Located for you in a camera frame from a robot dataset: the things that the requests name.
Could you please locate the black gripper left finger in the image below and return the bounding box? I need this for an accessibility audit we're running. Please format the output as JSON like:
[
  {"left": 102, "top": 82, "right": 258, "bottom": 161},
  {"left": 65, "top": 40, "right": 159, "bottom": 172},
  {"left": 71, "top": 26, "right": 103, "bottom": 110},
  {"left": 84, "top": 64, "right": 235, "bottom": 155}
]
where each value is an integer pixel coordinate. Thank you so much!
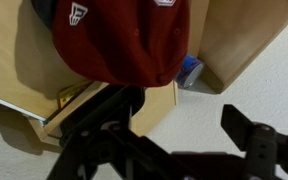
[{"left": 46, "top": 104, "right": 175, "bottom": 180}]

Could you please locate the yellow sticker label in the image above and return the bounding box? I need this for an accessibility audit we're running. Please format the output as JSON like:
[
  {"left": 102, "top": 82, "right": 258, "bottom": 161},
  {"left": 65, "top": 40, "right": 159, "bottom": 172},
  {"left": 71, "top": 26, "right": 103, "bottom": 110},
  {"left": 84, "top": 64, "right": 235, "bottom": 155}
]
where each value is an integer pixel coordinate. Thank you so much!
[{"left": 57, "top": 79, "right": 93, "bottom": 109}]

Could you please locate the black cap with yellow logo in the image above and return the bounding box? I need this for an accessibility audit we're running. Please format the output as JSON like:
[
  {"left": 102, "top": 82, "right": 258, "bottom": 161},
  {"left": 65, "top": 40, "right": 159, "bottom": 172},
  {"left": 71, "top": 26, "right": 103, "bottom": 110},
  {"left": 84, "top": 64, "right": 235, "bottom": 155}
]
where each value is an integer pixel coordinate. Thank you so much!
[{"left": 30, "top": 0, "right": 59, "bottom": 31}]

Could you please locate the brown wooden cabinet block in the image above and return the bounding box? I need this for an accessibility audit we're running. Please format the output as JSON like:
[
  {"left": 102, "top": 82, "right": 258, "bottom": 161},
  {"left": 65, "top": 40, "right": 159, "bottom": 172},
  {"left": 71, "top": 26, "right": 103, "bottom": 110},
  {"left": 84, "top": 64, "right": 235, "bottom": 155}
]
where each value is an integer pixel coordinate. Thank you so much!
[{"left": 197, "top": 0, "right": 288, "bottom": 95}]

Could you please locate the light wooden drawer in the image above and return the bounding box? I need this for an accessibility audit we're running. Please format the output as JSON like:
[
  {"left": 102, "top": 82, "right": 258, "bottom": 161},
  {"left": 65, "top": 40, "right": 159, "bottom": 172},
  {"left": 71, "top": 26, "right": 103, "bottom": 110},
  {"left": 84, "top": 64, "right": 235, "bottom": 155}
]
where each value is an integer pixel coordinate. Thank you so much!
[{"left": 0, "top": 0, "right": 180, "bottom": 148}]

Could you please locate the maroon baseball cap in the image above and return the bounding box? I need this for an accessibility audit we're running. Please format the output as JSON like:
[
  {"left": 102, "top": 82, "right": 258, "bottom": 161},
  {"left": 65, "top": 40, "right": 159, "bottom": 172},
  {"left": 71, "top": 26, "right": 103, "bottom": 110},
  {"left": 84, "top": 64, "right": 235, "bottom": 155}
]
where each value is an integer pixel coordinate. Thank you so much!
[{"left": 50, "top": 0, "right": 191, "bottom": 88}]

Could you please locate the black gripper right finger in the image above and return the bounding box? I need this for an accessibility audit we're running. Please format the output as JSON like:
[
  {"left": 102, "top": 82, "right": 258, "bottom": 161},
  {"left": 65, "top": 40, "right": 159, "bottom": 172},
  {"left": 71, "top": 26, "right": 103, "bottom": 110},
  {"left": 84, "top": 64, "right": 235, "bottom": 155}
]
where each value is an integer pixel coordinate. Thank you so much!
[{"left": 221, "top": 104, "right": 288, "bottom": 180}]

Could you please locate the black glossy item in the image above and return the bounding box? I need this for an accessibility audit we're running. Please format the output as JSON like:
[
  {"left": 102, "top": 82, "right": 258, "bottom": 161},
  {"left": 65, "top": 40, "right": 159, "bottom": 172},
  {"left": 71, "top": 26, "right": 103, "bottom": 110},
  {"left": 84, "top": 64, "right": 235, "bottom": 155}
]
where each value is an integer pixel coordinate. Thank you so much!
[{"left": 59, "top": 84, "right": 147, "bottom": 148}]

